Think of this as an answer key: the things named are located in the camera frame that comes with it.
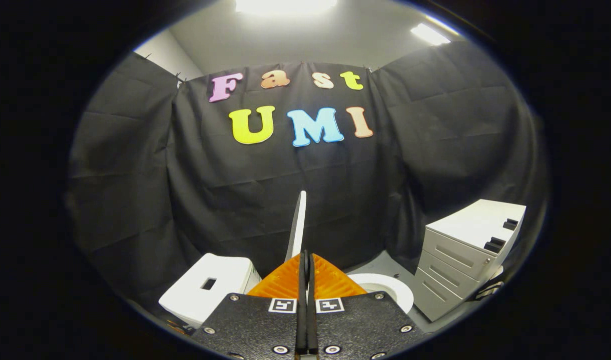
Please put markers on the white toilet lid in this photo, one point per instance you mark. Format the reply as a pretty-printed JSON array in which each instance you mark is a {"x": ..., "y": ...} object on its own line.
[{"x": 297, "y": 225}]

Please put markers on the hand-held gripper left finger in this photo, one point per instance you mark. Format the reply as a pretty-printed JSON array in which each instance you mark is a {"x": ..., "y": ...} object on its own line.
[{"x": 255, "y": 325}]

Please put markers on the small black block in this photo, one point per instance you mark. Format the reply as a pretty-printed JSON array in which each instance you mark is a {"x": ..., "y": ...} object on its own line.
[
  {"x": 495, "y": 245},
  {"x": 511, "y": 224}
]

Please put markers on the large ceiling light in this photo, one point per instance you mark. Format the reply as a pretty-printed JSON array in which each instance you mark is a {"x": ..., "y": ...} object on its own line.
[{"x": 285, "y": 5}]

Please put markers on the white toilet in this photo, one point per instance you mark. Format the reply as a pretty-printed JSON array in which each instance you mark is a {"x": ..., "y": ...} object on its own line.
[{"x": 225, "y": 272}]

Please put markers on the small ceiling light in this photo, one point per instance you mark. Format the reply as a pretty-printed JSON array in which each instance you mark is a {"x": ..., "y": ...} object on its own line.
[{"x": 429, "y": 34}]

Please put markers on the grey drawer cabinet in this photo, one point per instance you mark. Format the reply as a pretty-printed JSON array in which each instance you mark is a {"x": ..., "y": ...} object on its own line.
[{"x": 450, "y": 265}]

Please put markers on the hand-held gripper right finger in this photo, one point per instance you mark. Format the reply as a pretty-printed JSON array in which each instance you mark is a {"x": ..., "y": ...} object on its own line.
[{"x": 360, "y": 325}]

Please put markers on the black backdrop cloth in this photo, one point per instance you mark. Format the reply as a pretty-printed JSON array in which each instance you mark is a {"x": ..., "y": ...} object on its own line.
[{"x": 285, "y": 190}]

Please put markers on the striped black beige garment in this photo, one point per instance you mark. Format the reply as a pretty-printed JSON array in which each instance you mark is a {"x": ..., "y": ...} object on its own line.
[{"x": 490, "y": 291}]

